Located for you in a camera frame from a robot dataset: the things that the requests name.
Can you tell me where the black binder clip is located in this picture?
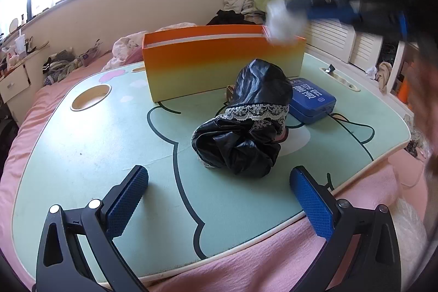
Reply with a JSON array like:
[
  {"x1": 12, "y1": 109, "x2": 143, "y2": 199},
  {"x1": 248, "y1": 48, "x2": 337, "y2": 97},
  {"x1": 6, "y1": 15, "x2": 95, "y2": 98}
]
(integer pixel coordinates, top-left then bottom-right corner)
[{"x1": 324, "y1": 65, "x2": 336, "y2": 74}]

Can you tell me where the white plastic cup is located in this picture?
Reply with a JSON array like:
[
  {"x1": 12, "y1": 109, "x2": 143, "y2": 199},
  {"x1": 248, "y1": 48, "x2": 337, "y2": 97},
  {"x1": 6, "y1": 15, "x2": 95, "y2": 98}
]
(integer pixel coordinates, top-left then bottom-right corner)
[{"x1": 15, "y1": 30, "x2": 26, "y2": 56}]

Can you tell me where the green cartoon lap table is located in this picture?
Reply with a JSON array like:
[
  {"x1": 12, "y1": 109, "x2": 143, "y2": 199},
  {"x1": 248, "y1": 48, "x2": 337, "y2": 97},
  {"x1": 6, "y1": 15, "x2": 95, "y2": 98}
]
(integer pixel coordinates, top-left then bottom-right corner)
[{"x1": 11, "y1": 55, "x2": 411, "y2": 281}]

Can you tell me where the white drawer cabinet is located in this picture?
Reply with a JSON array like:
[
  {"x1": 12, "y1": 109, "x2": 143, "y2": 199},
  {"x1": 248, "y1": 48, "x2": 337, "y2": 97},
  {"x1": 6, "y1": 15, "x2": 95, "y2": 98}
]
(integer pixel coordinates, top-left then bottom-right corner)
[{"x1": 0, "y1": 65, "x2": 30, "y2": 103}]

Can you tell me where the orange yellow storage box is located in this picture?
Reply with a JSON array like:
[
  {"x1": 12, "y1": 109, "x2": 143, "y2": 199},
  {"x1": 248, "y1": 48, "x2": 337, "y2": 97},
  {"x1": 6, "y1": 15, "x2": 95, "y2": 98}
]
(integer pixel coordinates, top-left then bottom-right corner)
[{"x1": 143, "y1": 24, "x2": 307, "y2": 102}]

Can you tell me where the white clothes pile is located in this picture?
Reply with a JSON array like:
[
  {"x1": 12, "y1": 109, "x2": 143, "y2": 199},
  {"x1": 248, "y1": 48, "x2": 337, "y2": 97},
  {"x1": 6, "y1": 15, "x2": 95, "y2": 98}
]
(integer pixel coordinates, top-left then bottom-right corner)
[{"x1": 223, "y1": 0, "x2": 256, "y2": 15}]

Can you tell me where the black lace-trimmed garment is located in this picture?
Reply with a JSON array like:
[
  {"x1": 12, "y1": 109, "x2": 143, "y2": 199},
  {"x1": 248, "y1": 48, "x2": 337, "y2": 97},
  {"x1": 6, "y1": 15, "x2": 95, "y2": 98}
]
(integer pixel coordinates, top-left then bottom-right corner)
[{"x1": 192, "y1": 59, "x2": 292, "y2": 178}]

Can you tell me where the grey clothes pile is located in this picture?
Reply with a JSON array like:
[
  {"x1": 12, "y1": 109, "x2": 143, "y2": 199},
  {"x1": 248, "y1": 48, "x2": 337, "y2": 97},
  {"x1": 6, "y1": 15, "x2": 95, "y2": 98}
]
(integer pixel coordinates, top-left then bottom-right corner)
[{"x1": 42, "y1": 50, "x2": 82, "y2": 87}]

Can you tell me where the black clothes pile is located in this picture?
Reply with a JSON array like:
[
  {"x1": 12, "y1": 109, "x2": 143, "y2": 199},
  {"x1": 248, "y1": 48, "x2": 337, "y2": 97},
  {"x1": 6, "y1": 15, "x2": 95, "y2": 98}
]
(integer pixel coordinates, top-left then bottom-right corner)
[{"x1": 207, "y1": 10, "x2": 264, "y2": 25}]

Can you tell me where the blue rectangular case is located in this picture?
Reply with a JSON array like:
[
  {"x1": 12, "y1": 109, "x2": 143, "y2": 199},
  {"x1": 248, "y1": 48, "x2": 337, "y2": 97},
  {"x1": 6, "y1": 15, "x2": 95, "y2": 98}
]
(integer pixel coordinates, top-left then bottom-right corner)
[{"x1": 289, "y1": 78, "x2": 336, "y2": 125}]

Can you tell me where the pink crumpled blanket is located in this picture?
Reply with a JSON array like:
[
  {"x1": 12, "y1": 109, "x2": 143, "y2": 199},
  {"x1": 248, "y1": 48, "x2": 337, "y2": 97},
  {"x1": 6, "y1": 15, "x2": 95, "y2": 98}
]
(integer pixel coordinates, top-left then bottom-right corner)
[{"x1": 101, "y1": 21, "x2": 199, "y2": 72}]

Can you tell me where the white fluffy pompom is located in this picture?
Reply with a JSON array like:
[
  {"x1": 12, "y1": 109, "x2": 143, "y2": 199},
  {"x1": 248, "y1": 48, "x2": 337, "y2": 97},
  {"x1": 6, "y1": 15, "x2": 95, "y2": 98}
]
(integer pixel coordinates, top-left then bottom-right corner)
[{"x1": 264, "y1": 0, "x2": 308, "y2": 45}]

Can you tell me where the orange bottle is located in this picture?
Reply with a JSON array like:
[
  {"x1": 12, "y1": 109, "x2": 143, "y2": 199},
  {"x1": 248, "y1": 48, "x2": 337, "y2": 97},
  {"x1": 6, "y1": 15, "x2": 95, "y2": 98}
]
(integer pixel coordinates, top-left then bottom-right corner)
[{"x1": 397, "y1": 78, "x2": 409, "y2": 104}]

